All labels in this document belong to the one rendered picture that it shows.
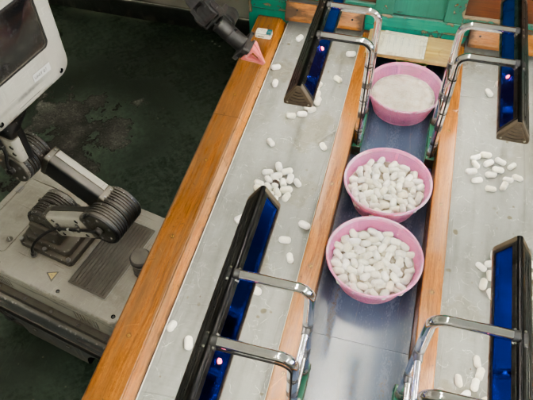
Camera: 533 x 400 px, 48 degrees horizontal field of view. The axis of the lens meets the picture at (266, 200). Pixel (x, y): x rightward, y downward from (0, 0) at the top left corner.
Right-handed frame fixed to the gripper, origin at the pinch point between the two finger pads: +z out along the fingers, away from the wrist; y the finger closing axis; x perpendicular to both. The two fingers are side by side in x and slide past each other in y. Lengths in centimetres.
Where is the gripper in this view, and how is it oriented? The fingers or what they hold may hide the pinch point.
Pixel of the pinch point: (262, 62)
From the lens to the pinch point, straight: 208.4
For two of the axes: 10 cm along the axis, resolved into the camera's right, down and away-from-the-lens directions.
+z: 7.4, 5.7, 3.6
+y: 2.7, -7.4, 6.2
